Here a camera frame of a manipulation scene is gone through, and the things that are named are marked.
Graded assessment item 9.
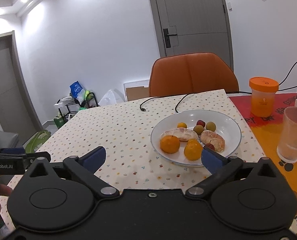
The green plum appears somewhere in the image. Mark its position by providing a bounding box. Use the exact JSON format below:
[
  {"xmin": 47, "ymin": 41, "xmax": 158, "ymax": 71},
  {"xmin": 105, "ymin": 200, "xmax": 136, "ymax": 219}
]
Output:
[
  {"xmin": 205, "ymin": 121, "xmax": 216, "ymax": 132},
  {"xmin": 193, "ymin": 125, "xmax": 204, "ymax": 135}
]

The red small apple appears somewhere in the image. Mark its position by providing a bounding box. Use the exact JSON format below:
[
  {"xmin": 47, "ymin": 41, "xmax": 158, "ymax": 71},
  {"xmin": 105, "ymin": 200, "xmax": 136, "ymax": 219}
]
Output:
[{"xmin": 196, "ymin": 120, "xmax": 206, "ymax": 127}]

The large orange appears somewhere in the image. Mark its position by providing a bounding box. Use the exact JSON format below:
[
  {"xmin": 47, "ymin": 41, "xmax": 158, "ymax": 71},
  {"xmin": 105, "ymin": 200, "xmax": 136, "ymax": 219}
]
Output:
[{"xmin": 160, "ymin": 135, "xmax": 180, "ymax": 154}]

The small tangerine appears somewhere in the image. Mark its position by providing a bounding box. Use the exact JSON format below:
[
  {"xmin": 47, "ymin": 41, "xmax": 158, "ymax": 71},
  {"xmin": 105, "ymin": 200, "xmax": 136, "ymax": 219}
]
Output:
[{"xmin": 177, "ymin": 122, "xmax": 187, "ymax": 128}]

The green floor cushion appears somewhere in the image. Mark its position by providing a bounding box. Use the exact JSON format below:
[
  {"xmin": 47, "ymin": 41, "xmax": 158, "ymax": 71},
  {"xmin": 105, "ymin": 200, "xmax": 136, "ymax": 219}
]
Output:
[{"xmin": 23, "ymin": 129, "xmax": 51, "ymax": 153}]

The small orange in bowl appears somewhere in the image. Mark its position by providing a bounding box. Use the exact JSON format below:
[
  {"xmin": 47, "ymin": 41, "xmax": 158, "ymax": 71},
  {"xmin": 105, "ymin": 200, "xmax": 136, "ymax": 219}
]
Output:
[{"xmin": 187, "ymin": 139, "xmax": 199, "ymax": 145}]

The white bowl blue rim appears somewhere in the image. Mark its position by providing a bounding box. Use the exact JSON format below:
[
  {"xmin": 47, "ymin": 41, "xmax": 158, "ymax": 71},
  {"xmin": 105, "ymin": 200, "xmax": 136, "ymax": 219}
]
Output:
[{"xmin": 151, "ymin": 110, "xmax": 242, "ymax": 167}]

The green box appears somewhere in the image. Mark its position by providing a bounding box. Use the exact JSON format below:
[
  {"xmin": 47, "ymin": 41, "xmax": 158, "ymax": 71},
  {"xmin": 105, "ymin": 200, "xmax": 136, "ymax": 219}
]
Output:
[{"xmin": 53, "ymin": 114, "xmax": 67, "ymax": 129}]

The red yellow table mat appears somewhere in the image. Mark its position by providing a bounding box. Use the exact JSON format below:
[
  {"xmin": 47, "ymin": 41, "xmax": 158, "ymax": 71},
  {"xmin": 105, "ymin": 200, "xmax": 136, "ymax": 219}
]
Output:
[{"xmin": 229, "ymin": 93, "xmax": 297, "ymax": 234}]

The floral white tablecloth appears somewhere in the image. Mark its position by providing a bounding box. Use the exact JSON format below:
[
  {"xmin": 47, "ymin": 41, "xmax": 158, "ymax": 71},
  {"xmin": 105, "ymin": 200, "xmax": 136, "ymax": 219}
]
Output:
[{"xmin": 0, "ymin": 88, "xmax": 267, "ymax": 230}]

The grey door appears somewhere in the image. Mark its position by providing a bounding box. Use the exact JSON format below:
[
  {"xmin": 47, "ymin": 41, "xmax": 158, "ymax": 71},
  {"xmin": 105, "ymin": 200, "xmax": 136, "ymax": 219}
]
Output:
[
  {"xmin": 149, "ymin": 0, "xmax": 234, "ymax": 68},
  {"xmin": 0, "ymin": 31, "xmax": 42, "ymax": 133}
]

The black metal shelf rack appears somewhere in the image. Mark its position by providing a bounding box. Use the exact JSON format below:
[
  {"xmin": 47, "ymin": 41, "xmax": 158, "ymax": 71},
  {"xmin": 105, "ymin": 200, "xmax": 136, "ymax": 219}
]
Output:
[{"xmin": 54, "ymin": 91, "xmax": 99, "ymax": 124}]

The clear ribbed glass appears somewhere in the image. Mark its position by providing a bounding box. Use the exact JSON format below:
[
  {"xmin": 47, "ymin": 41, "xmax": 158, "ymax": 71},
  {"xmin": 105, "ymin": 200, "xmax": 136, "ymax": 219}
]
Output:
[{"xmin": 277, "ymin": 106, "xmax": 297, "ymax": 163}]

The blue white plastic bag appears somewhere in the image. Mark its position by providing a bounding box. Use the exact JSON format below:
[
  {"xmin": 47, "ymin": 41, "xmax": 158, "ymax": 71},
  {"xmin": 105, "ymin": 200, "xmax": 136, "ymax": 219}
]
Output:
[{"xmin": 70, "ymin": 81, "xmax": 85, "ymax": 102}]

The orange lidded plastic cup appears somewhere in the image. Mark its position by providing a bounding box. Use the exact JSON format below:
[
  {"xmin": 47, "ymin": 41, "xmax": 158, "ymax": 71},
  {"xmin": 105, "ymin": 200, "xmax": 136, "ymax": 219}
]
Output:
[{"xmin": 249, "ymin": 77, "xmax": 279, "ymax": 118}]

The white framed board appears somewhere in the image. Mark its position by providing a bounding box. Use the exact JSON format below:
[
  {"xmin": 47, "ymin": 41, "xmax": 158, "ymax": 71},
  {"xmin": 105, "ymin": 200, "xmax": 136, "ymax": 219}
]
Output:
[{"xmin": 123, "ymin": 80, "xmax": 149, "ymax": 101}]

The orange leather chair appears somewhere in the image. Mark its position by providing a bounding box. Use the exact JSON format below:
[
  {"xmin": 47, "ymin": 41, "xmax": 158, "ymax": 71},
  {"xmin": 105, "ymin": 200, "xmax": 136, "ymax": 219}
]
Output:
[{"xmin": 149, "ymin": 53, "xmax": 239, "ymax": 97}]

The black usb cable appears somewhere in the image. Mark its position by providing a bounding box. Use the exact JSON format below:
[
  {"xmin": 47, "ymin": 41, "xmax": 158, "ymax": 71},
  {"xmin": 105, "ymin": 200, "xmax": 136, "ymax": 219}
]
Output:
[{"xmin": 139, "ymin": 90, "xmax": 253, "ymax": 114}]

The black door handle lock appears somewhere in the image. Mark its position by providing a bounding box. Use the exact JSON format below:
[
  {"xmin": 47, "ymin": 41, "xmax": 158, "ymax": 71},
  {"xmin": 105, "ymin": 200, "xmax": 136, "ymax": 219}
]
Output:
[{"xmin": 163, "ymin": 28, "xmax": 177, "ymax": 48}]

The small white wall plate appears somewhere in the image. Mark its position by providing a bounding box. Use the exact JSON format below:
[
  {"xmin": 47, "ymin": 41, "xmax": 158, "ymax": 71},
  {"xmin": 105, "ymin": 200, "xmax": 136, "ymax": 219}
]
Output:
[{"xmin": 227, "ymin": 2, "xmax": 232, "ymax": 11}]

